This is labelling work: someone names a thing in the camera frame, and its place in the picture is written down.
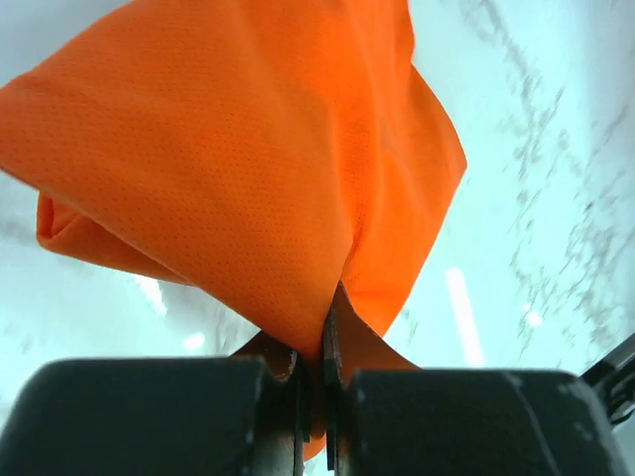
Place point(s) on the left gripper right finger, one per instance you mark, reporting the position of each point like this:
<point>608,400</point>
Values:
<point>349,345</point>

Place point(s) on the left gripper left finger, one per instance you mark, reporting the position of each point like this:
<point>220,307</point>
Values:
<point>281,413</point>

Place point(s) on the orange t shirt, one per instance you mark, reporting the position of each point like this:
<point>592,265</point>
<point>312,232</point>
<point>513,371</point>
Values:
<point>263,151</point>

